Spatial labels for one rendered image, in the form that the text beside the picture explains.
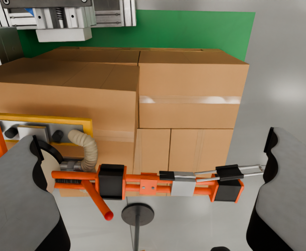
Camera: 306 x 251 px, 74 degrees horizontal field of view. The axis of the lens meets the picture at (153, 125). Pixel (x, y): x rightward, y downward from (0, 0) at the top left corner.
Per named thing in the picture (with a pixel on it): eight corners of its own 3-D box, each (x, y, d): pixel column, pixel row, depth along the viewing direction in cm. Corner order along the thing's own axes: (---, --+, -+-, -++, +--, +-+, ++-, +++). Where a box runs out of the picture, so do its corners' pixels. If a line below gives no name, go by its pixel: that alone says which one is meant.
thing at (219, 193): (206, 190, 67) (211, 202, 62) (211, 173, 63) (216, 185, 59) (231, 191, 67) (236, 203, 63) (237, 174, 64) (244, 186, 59)
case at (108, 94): (38, 125, 122) (-7, 170, 87) (22, 57, 103) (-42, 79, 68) (136, 131, 126) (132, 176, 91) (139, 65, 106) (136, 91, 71)
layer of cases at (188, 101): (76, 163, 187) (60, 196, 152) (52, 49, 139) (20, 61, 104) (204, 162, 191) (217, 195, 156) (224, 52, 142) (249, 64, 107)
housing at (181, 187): (168, 186, 66) (170, 196, 62) (171, 170, 63) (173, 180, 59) (189, 187, 66) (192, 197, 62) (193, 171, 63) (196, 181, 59)
